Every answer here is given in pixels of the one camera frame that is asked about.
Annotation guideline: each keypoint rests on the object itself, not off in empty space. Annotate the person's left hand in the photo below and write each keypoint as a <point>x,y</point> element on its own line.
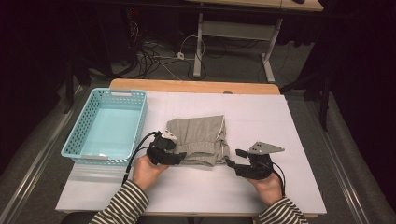
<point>146,174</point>

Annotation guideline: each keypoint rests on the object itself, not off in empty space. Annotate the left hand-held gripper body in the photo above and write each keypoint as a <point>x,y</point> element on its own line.
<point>162,152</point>

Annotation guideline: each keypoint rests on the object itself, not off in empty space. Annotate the desk with white metal legs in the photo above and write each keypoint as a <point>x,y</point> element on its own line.
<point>236,30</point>

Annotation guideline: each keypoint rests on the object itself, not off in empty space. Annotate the metal floor rail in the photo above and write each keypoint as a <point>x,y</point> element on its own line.
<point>332,149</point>
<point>49,149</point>

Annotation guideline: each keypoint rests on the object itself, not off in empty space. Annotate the grey shorts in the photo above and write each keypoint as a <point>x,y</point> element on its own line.
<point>199,133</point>

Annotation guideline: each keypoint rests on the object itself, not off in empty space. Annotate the white power adapter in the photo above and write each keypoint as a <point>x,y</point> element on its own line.
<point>180,56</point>

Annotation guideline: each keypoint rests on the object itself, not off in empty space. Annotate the person's right hand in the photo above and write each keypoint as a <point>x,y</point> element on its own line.
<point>269,189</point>

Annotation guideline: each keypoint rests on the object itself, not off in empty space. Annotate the light blue plastic basket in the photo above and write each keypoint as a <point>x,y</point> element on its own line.
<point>109,130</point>

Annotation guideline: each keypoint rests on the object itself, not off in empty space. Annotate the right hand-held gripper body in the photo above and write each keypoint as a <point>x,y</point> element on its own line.
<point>257,169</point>

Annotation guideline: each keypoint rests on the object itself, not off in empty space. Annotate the dark computer case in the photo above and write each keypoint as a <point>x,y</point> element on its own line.
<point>124,37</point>

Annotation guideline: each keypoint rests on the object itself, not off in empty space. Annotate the black computer mouse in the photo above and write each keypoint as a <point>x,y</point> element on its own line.
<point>299,1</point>

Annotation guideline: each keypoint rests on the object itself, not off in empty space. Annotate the black stand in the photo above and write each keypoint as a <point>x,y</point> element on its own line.
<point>325,105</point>
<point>68,93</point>

